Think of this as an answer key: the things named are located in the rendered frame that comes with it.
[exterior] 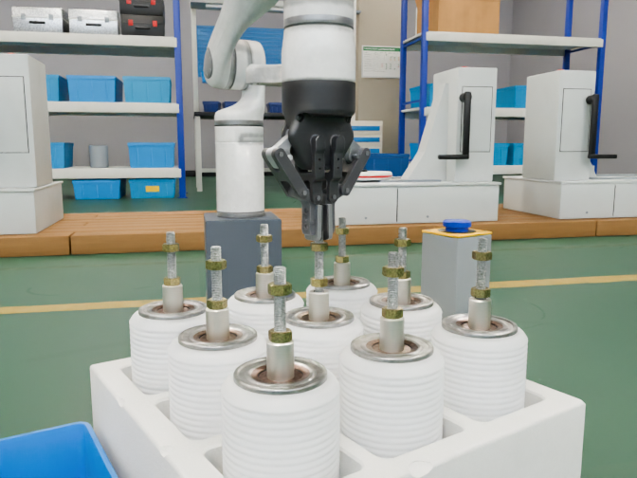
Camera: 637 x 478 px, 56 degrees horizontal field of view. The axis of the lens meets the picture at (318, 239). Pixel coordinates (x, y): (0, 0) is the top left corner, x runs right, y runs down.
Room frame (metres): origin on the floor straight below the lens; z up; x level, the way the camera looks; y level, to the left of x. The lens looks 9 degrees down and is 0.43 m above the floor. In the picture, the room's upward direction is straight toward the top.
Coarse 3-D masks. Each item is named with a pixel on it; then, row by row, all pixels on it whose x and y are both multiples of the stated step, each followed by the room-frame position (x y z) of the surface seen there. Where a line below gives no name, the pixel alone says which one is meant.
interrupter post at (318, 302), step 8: (312, 296) 0.62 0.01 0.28; (320, 296) 0.61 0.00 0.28; (328, 296) 0.62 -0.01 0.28; (312, 304) 0.62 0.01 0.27; (320, 304) 0.61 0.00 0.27; (328, 304) 0.62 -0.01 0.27; (312, 312) 0.62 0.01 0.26; (320, 312) 0.61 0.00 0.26; (328, 312) 0.62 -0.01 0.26; (312, 320) 0.62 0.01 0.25; (320, 320) 0.61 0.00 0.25
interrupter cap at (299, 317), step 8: (288, 312) 0.63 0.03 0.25; (296, 312) 0.64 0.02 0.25; (304, 312) 0.64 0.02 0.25; (336, 312) 0.64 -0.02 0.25; (344, 312) 0.64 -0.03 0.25; (288, 320) 0.61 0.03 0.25; (296, 320) 0.61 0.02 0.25; (304, 320) 0.62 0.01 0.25; (328, 320) 0.62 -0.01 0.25; (336, 320) 0.61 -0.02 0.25; (344, 320) 0.61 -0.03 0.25; (352, 320) 0.61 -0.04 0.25; (312, 328) 0.59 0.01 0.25; (320, 328) 0.59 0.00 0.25; (328, 328) 0.59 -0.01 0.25
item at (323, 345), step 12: (288, 324) 0.60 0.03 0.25; (348, 324) 0.60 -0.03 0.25; (360, 324) 0.62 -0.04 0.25; (300, 336) 0.58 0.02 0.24; (312, 336) 0.58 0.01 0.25; (324, 336) 0.58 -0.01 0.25; (336, 336) 0.58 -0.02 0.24; (348, 336) 0.59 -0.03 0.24; (300, 348) 0.58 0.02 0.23; (312, 348) 0.58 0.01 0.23; (324, 348) 0.58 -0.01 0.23; (336, 348) 0.58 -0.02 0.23; (324, 360) 0.58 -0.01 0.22; (336, 360) 0.58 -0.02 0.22; (336, 372) 0.58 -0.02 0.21
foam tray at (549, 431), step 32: (96, 384) 0.65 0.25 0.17; (128, 384) 0.62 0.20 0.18; (96, 416) 0.66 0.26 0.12; (128, 416) 0.55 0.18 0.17; (160, 416) 0.54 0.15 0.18; (448, 416) 0.54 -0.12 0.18; (512, 416) 0.54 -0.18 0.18; (544, 416) 0.54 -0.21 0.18; (576, 416) 0.56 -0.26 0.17; (128, 448) 0.56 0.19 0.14; (160, 448) 0.48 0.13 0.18; (192, 448) 0.48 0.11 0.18; (352, 448) 0.48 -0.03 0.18; (448, 448) 0.48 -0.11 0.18; (480, 448) 0.48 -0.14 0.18; (512, 448) 0.51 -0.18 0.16; (544, 448) 0.54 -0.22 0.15; (576, 448) 0.57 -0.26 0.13
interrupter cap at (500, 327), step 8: (448, 320) 0.61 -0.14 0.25; (456, 320) 0.61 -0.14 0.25; (464, 320) 0.61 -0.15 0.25; (496, 320) 0.61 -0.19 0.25; (504, 320) 0.61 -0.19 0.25; (448, 328) 0.58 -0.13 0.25; (456, 328) 0.58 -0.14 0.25; (464, 328) 0.58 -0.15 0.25; (496, 328) 0.59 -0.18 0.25; (504, 328) 0.58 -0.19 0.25; (512, 328) 0.58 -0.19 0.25; (464, 336) 0.56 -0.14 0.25; (472, 336) 0.56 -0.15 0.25; (480, 336) 0.56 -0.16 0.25; (488, 336) 0.56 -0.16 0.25; (496, 336) 0.56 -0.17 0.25; (504, 336) 0.56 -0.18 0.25
